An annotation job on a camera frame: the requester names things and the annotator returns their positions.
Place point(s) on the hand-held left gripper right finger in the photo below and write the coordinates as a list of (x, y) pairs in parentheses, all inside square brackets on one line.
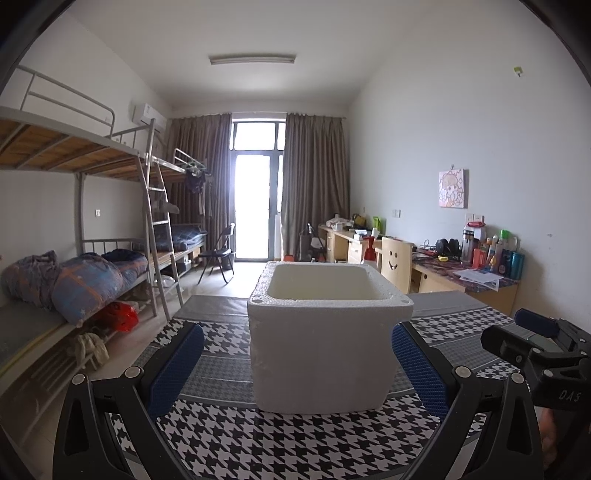
[(420, 374)]

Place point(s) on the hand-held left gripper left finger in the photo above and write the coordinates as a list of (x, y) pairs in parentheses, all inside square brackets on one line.
[(178, 369)]

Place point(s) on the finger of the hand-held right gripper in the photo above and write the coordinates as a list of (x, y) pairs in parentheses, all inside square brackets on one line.
[(535, 323), (501, 344)]

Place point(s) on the white foam box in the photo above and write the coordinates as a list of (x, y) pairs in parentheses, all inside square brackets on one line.
[(323, 350)]

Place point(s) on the person's right hand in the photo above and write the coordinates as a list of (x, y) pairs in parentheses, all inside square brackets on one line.
[(549, 434)]

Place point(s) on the wooden desk with patterned cover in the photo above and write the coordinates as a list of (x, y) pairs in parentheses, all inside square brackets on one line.
[(498, 297)]

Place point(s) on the printed papers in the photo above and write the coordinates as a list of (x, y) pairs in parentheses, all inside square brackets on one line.
[(478, 279)]

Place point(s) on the row of toiletry bottles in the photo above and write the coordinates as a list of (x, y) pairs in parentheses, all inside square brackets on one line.
[(501, 258)]

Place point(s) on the red plastic bag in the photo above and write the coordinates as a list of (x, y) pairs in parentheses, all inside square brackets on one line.
[(119, 316)]

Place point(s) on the pale yellow cloth bundle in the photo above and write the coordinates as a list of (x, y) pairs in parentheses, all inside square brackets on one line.
[(90, 348)]

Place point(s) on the clear bottle black lid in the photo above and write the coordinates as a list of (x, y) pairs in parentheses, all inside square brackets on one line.
[(467, 249)]

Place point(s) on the black headphones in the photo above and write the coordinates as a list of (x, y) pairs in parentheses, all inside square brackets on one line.
[(448, 247)]

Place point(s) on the wooden smiley chair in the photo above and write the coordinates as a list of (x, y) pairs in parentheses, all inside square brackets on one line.
[(397, 265)]

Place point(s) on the red white box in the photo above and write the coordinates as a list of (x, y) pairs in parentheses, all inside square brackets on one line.
[(475, 228)]

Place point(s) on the dark blue quilt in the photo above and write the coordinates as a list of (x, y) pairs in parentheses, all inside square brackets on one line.
[(129, 267)]

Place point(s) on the houndstooth blanket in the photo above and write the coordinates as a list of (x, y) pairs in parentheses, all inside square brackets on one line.
[(277, 438)]

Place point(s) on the blue orange checked quilt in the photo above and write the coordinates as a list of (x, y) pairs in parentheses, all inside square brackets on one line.
[(87, 286)]

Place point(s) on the black folding chair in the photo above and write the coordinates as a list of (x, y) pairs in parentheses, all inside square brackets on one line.
[(219, 254)]

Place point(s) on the metal bed ladder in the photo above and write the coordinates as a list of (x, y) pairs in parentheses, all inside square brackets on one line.
[(161, 240)]

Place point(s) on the blue plaid quilt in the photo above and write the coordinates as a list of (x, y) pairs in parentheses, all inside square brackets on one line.
[(187, 235)]

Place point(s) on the plain wooden desk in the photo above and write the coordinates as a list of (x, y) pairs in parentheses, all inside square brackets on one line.
[(344, 247)]

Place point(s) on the green bag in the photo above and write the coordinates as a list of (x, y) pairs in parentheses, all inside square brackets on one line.
[(377, 223)]

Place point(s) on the grey purple bedding bundle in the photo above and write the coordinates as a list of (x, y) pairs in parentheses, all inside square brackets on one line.
[(30, 279)]

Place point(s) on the glass balcony door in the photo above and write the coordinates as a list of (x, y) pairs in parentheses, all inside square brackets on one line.
[(256, 207)]

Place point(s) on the dark hanging clothes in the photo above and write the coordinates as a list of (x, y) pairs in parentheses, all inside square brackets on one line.
[(195, 184)]

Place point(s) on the small metal bunk bed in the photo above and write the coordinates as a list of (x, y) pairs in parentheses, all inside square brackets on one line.
[(178, 161)]

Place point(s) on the brown curtain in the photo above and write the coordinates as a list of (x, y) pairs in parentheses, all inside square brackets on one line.
[(314, 175), (203, 152)]

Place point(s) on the white air conditioner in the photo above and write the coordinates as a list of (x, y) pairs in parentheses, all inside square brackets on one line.
[(150, 117)]

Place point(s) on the large metal bunk bed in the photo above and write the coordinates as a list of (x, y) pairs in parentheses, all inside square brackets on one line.
[(55, 138)]

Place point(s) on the ceiling light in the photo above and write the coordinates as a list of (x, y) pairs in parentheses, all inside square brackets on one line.
[(251, 60)]

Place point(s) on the double wall outlet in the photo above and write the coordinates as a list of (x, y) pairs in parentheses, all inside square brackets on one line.
[(475, 218)]

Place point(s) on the cartoon wall picture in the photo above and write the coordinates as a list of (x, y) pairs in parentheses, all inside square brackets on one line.
[(453, 188)]

